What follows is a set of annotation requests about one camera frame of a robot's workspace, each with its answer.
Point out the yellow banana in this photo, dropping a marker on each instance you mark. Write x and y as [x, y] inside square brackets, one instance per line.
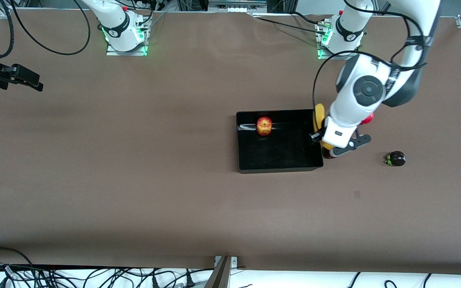
[318, 114]

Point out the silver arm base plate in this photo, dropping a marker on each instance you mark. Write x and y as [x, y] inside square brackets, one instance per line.
[124, 53]
[326, 57]

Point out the silver metal bracket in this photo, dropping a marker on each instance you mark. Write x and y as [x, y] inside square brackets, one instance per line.
[233, 262]

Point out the dark purple mangosteen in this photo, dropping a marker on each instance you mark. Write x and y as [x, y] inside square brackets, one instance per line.
[397, 158]

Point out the grey metal stand beam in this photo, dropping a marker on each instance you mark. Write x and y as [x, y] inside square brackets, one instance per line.
[219, 276]

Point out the black rectangular plastic box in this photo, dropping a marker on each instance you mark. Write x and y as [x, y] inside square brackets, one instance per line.
[282, 152]

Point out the red mango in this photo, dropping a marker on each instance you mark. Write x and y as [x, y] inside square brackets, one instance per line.
[328, 154]

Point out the white power strip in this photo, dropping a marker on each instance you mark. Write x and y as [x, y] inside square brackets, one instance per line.
[236, 8]

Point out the red yellow apple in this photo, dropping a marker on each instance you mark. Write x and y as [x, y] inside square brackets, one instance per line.
[263, 126]

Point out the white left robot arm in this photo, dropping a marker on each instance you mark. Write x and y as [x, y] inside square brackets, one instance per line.
[348, 108]

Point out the red pomegranate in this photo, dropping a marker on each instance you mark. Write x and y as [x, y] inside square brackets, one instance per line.
[368, 118]

